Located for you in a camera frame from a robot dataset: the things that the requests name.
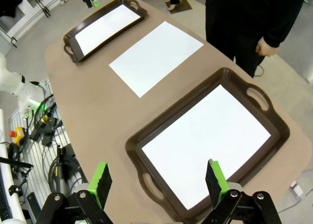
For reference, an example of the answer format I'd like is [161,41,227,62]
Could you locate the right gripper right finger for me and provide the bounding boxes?
[200,159,282,224]

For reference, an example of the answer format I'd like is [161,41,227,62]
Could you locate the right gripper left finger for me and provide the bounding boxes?
[36,162,115,224]

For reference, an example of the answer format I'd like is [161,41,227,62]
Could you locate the white A4 paper sheets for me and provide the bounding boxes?
[74,4,142,56]
[141,84,272,211]

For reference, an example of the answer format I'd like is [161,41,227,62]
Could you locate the white A4 paper stack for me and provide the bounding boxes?
[109,21,204,99]

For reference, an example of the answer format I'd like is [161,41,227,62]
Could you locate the person's left forearm black sleeve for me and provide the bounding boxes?
[263,0,309,48]

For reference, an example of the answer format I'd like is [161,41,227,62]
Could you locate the person's left hand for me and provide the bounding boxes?
[255,37,279,58]

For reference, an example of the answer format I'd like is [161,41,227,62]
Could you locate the white power adapter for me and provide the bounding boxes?
[290,181,304,198]

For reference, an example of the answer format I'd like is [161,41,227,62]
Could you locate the brown mannequin base board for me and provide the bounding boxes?
[165,0,193,14]

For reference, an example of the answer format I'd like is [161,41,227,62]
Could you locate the yellow red emergency stop button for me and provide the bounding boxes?
[9,126,26,146]

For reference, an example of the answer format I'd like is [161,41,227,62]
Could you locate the person in black sweater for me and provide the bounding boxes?
[204,0,309,78]

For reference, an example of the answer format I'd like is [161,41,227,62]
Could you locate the black coiled cable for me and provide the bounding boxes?
[47,145,85,194]

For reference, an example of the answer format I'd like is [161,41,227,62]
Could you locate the brown plastic handled tray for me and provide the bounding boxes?
[63,0,149,64]
[125,67,291,224]

